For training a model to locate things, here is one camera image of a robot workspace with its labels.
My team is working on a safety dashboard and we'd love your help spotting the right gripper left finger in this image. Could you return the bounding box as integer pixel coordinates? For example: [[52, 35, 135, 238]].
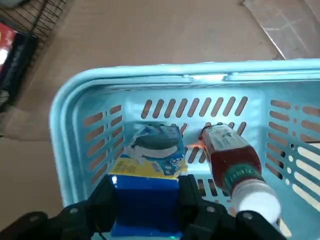
[[0, 174, 118, 240]]

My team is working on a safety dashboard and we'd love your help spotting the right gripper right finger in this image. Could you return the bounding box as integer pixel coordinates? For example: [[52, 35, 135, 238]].
[[178, 174, 286, 240]]

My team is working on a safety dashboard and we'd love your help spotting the blue Oreo cookie box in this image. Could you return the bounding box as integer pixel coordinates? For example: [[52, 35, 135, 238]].
[[109, 121, 188, 238]]

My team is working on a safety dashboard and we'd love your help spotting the red tea bottle white cap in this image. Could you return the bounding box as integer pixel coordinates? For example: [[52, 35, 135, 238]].
[[199, 124, 282, 223]]

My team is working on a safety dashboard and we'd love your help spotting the light blue plastic basket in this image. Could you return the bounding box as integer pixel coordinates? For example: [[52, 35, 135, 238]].
[[49, 57, 320, 240]]

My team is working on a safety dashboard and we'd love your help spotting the clear acrylic beverage shelf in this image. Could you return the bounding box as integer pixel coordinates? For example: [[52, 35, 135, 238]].
[[239, 0, 320, 60]]

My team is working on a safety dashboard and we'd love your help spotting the dark Chocofello cookie box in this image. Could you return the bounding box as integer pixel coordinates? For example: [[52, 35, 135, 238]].
[[0, 21, 40, 111]]

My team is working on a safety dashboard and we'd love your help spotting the black wire snack shelf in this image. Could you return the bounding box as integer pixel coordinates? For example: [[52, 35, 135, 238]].
[[0, 0, 68, 113]]

